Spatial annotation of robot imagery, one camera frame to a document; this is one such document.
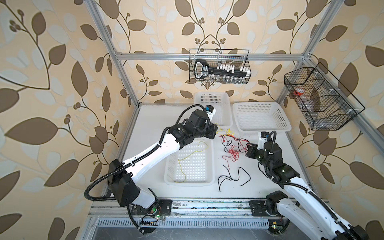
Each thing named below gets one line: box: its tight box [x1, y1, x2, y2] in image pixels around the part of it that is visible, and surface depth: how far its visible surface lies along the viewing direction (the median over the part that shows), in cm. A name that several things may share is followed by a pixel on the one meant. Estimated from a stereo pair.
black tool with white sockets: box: [194, 59, 251, 80], surface depth 84 cm
